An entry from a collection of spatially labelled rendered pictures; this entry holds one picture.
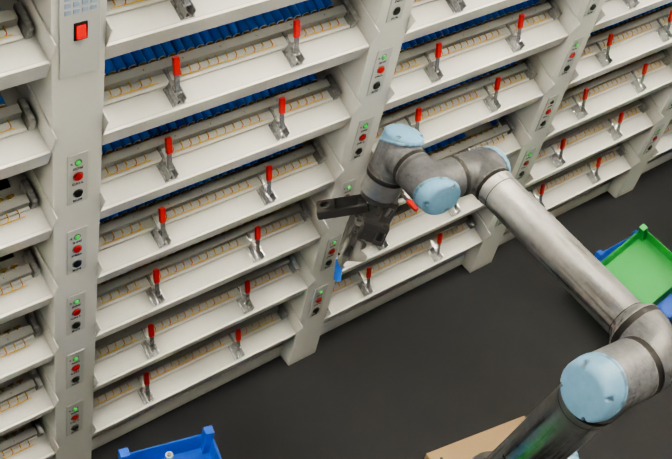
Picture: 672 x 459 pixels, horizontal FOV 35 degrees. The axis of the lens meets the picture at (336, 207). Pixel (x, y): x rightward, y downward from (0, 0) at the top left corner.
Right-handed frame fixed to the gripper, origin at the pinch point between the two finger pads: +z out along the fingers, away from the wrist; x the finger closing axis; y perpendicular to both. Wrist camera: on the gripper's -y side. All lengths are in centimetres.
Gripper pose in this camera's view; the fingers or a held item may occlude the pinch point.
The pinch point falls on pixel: (339, 258)
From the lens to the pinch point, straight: 249.7
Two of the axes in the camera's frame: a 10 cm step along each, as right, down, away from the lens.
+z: -3.3, 7.8, 5.3
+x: 0.0, -5.6, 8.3
